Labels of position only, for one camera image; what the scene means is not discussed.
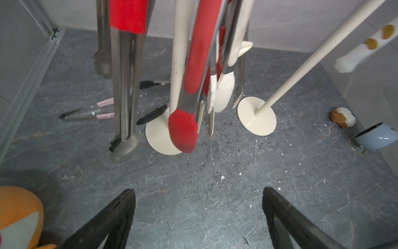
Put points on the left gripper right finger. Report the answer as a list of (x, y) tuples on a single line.
[(285, 222)]

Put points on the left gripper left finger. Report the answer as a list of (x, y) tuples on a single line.
[(110, 226)]

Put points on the cream utensil stand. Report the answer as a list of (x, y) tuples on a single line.
[(157, 130), (257, 115)]

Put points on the slim white tongs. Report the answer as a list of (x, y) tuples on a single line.
[(348, 62)]

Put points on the red sleeved steel tongs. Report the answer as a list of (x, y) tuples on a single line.
[(122, 29)]

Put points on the red handled steel tongs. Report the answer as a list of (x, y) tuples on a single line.
[(239, 80)]

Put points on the red pink paw tongs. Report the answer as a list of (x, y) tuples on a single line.
[(89, 112)]

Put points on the black tipped steel tongs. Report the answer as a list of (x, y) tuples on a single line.
[(152, 107)]

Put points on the orange monster plush toy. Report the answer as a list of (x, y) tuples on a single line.
[(22, 219)]

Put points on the grey blue dome toy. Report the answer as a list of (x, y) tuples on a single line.
[(373, 138)]

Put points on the brown white plush toy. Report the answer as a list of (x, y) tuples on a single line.
[(343, 117)]

